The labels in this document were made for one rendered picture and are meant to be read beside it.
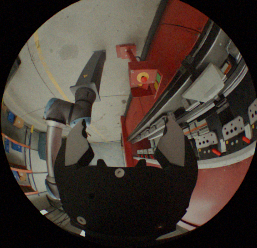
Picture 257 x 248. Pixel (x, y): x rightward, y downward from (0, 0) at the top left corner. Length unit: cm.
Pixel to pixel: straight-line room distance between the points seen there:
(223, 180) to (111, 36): 160
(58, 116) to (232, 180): 95
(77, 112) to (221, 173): 86
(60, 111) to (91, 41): 98
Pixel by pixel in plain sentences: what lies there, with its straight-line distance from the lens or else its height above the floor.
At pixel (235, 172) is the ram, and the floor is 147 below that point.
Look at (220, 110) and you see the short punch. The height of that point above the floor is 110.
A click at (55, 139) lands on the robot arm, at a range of 40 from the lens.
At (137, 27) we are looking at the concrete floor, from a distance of 118.
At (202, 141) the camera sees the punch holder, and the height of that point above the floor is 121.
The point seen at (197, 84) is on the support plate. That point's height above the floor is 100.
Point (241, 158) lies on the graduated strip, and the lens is 56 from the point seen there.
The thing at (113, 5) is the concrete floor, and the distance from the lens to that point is 122.
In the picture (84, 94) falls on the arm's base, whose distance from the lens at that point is 48.
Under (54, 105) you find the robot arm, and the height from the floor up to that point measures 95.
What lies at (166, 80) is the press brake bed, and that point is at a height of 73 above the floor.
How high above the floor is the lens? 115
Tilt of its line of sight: 24 degrees down
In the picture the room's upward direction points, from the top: 171 degrees clockwise
